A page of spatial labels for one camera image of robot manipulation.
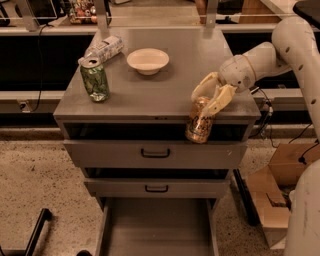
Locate wire basket of fruit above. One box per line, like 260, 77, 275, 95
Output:
68, 0, 97, 24

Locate white bowl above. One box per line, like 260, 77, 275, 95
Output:
127, 48, 169, 75

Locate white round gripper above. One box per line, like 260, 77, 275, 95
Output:
191, 55, 256, 116

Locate grey metal drawer cabinet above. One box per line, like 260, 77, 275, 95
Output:
53, 26, 262, 256

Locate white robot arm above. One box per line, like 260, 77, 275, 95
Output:
191, 16, 320, 256

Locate grey top drawer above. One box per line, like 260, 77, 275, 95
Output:
64, 140, 247, 169

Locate orange soda can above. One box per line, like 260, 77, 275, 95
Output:
185, 97, 214, 144

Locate black cables on right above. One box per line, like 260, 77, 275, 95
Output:
249, 85, 320, 166

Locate clear plastic water bottle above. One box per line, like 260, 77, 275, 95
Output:
78, 35, 124, 63

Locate black leaning bar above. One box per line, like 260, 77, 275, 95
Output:
233, 169, 260, 226

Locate green soda can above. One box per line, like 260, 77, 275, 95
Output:
79, 57, 110, 102

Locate black cable on left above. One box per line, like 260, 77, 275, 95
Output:
31, 23, 54, 113

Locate brown cardboard box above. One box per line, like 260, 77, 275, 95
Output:
246, 143, 320, 249

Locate black metal bar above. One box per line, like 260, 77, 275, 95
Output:
0, 208, 53, 256

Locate grey middle drawer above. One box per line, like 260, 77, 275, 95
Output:
84, 178, 228, 199

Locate grey open bottom drawer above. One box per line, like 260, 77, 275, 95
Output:
95, 198, 219, 256

